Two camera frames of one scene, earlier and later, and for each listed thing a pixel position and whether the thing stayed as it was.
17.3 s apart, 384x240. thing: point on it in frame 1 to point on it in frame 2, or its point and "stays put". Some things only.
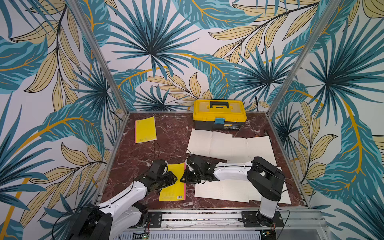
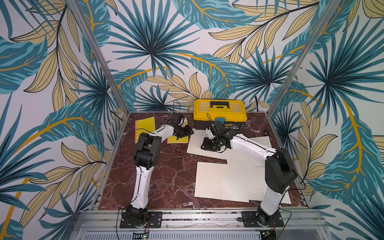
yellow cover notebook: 145,130 stays put
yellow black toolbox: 219,114 stays put
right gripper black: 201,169 to 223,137
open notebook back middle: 214,145 stays put
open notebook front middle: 236,190 stays put
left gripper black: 171,179 to 187,131
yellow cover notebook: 176,191 to 172,139
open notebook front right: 255,195 stays put
